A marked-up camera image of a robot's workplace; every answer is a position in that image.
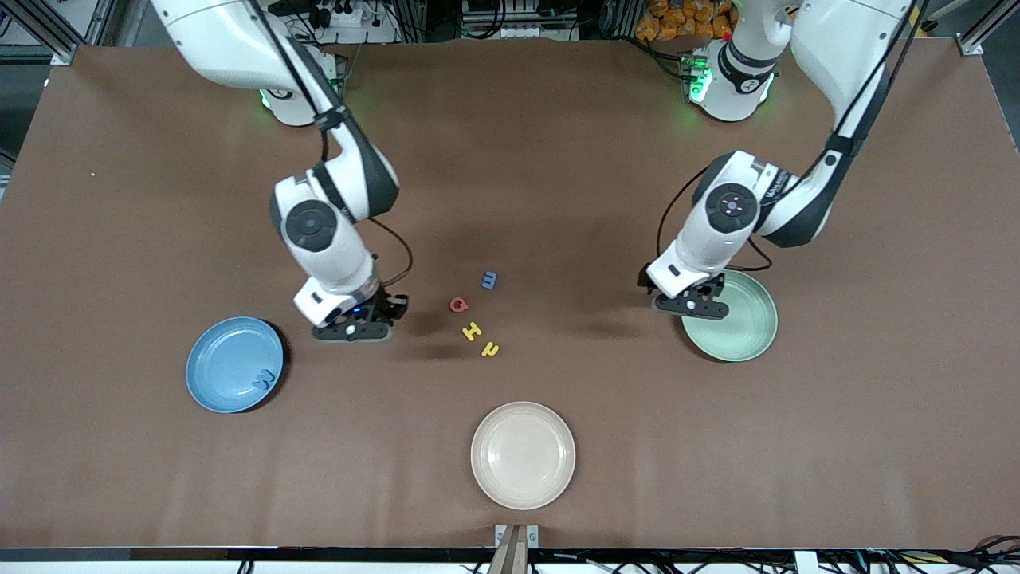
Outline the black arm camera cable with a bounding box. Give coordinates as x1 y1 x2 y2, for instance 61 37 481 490
247 0 414 324
637 0 925 293

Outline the brown table cover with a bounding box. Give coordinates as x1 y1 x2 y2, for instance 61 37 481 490
0 36 1020 551

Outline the blue plate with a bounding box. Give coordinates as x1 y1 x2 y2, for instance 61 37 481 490
185 316 285 415

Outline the orange snack pile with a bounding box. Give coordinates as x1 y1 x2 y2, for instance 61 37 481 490
635 0 738 42

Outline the aluminium frame post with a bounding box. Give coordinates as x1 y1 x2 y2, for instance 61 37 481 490
0 0 108 66
956 0 1020 57

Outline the red and black cable bundle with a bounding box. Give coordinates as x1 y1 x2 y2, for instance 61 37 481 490
944 536 1020 572

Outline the grey equipment box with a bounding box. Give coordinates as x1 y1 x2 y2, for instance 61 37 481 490
461 0 587 41

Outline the white power strip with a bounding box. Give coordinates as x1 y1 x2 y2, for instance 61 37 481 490
307 0 399 45

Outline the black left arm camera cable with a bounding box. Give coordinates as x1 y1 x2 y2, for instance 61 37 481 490
637 0 925 293

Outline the green plate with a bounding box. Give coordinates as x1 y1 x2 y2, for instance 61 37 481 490
681 269 779 364

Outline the metal table edge bracket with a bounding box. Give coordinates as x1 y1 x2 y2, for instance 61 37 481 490
494 524 539 574

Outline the beige plate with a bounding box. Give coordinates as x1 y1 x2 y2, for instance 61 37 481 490
470 401 577 511

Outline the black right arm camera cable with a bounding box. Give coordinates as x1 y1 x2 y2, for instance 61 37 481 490
247 0 414 324

